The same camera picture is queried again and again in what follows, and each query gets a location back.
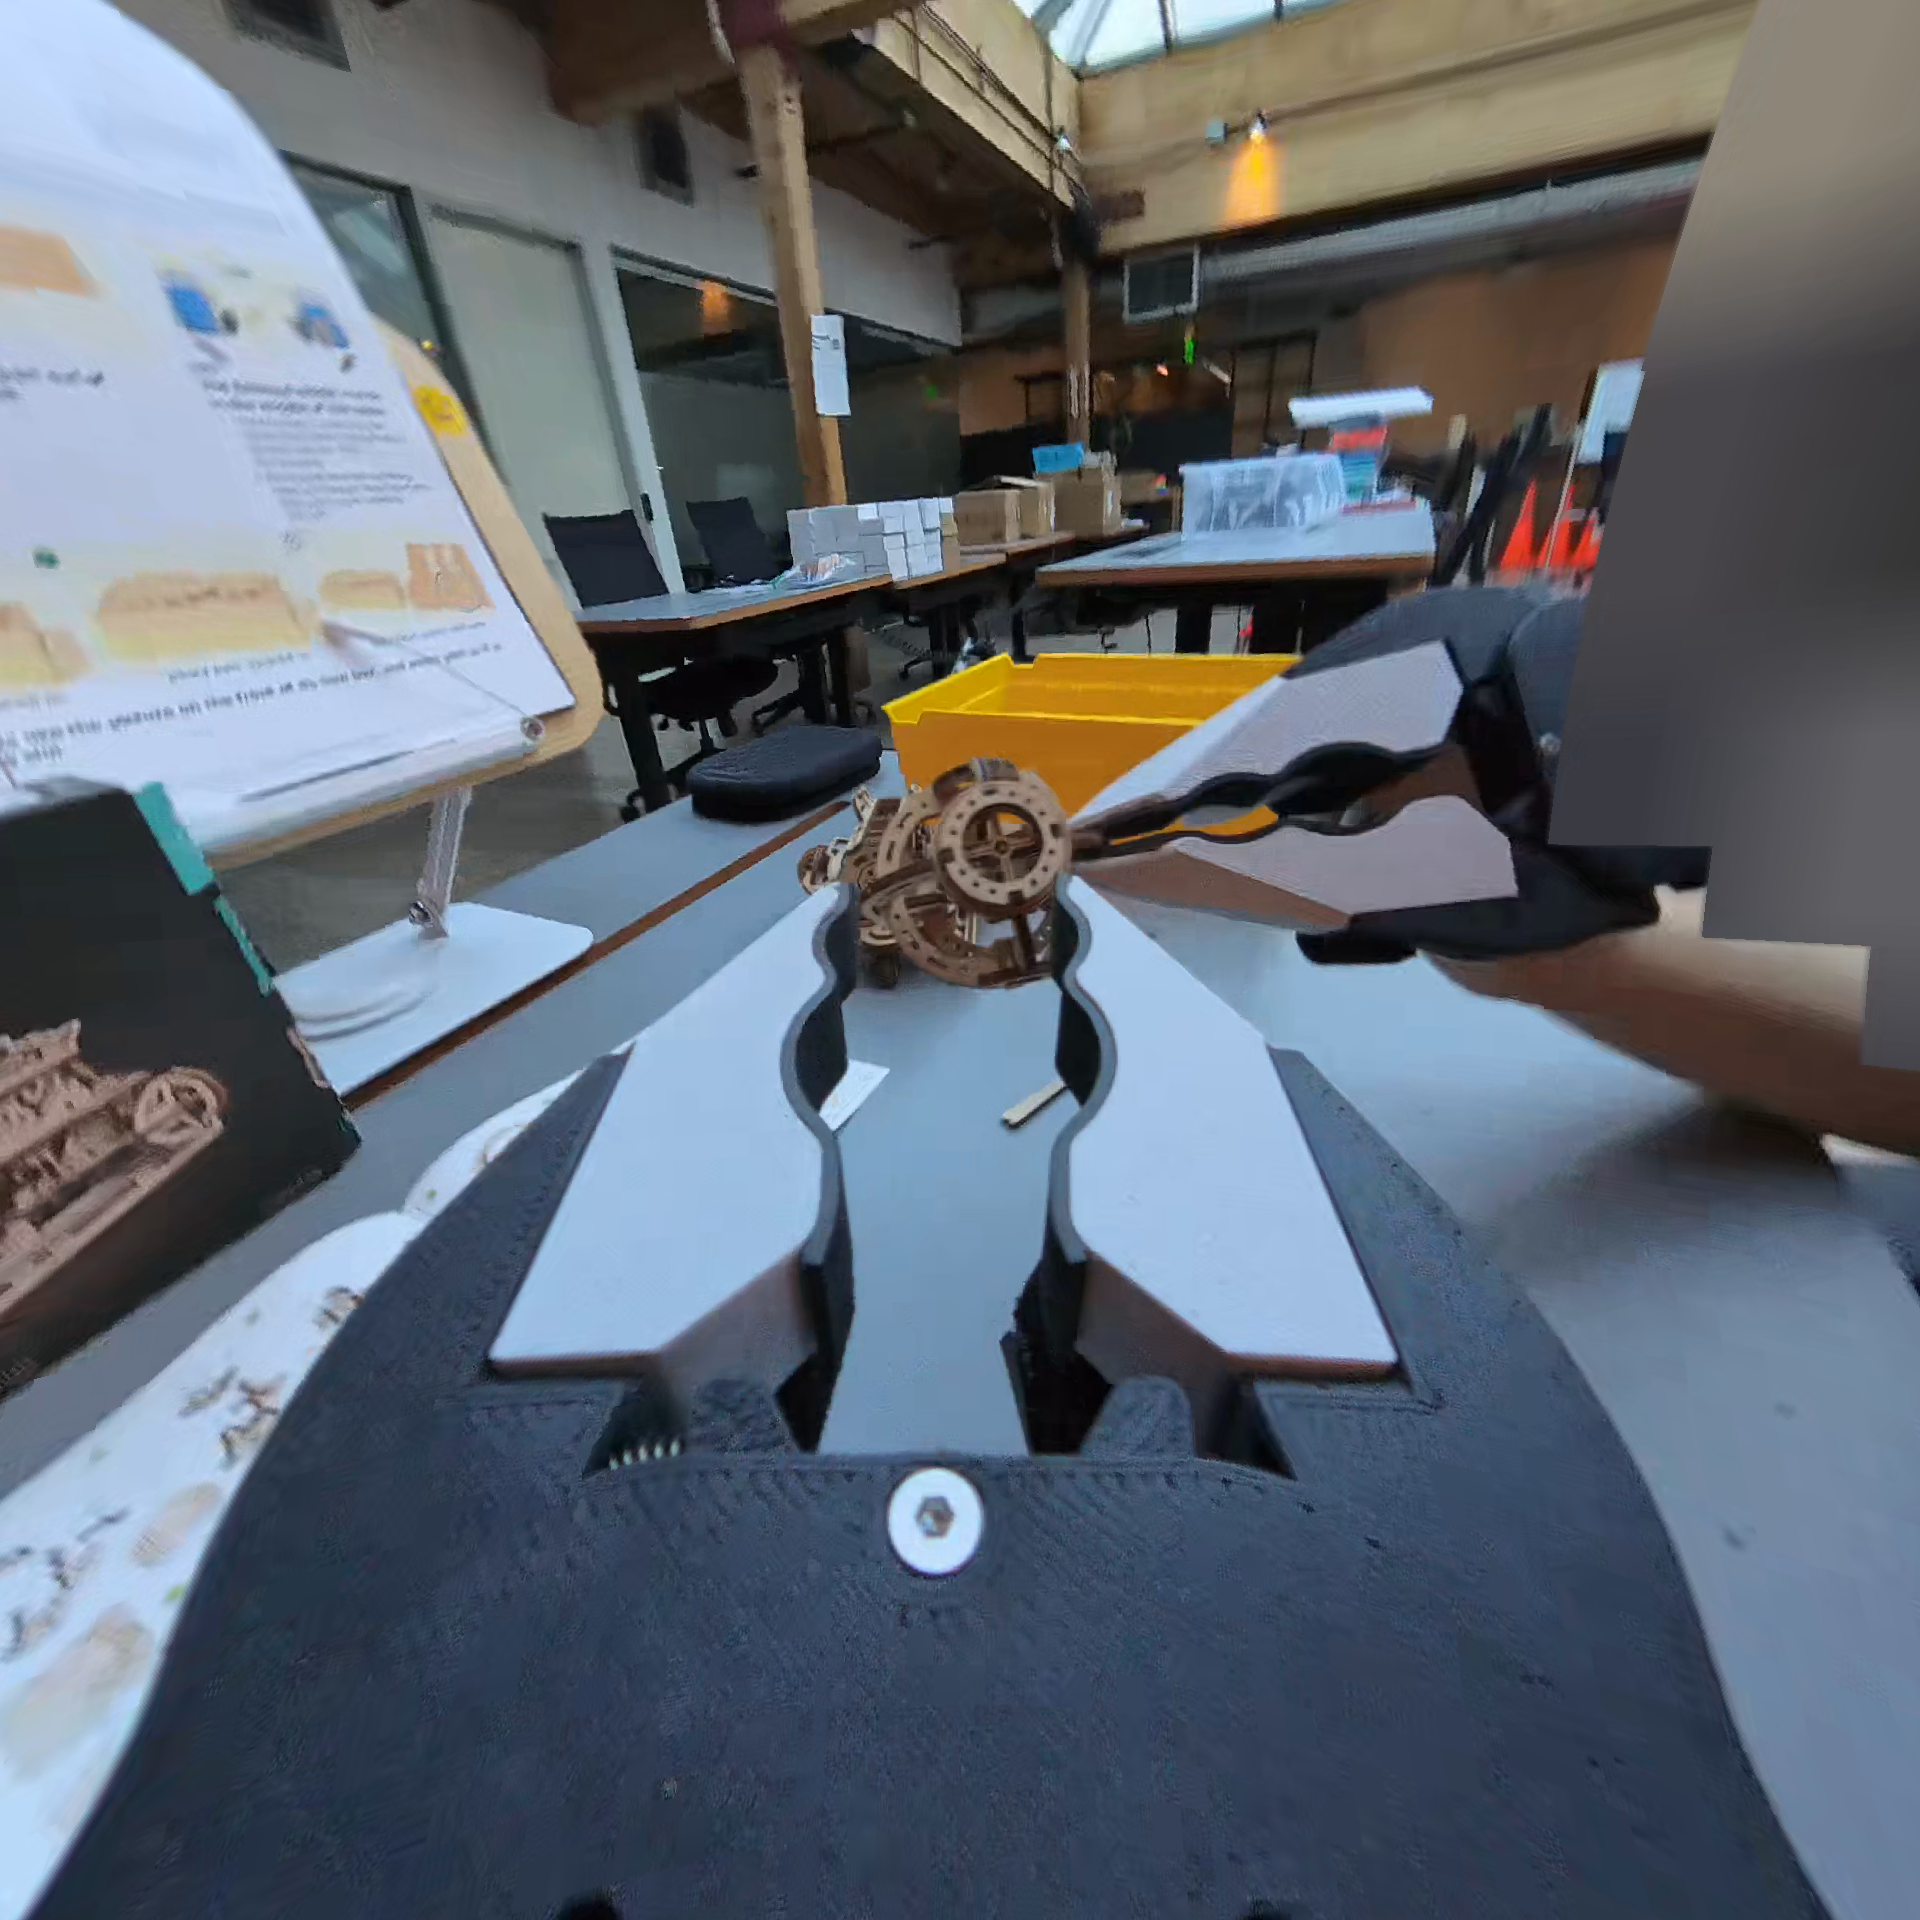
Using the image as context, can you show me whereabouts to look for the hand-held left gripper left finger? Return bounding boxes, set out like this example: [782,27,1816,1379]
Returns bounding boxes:
[488,884,858,1454]

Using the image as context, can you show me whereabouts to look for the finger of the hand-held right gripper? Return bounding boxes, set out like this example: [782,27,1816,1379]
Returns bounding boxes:
[1068,640,1466,846]
[1077,790,1521,935]

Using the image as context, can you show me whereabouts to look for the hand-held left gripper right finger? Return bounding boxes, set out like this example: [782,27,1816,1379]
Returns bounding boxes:
[1006,872,1404,1454]

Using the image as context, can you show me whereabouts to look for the small wooden model assembly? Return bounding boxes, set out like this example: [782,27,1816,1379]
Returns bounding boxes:
[895,756,1077,991]

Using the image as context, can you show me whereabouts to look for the person's right forearm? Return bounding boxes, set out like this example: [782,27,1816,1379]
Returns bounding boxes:
[1424,901,1920,1160]

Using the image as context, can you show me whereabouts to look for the large wooden model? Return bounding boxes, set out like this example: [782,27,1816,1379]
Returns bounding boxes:
[800,787,938,991]

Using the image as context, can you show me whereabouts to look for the black model kit box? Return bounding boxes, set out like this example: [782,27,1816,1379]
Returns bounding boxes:
[0,780,361,1397]

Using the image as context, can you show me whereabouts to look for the grey desk with wooden edge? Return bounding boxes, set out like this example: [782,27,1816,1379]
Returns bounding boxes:
[1036,508,1439,654]
[574,575,894,819]

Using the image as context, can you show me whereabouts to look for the yellow plastic bin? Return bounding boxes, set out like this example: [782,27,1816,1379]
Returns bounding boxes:
[881,651,1301,835]

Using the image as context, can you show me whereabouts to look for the black mesh chair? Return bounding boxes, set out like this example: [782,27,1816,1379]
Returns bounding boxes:
[688,727,885,825]

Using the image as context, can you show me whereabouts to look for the stack of white boxes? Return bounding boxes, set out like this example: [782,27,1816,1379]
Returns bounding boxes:
[785,497,962,583]

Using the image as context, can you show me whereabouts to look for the black office chair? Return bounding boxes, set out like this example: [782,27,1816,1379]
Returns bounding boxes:
[688,496,782,587]
[543,510,782,781]

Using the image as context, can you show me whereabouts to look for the open instruction booklet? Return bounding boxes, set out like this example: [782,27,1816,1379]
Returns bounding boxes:
[0,1072,577,1788]

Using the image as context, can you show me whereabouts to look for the wooden post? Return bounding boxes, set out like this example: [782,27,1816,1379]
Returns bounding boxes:
[735,46,854,511]

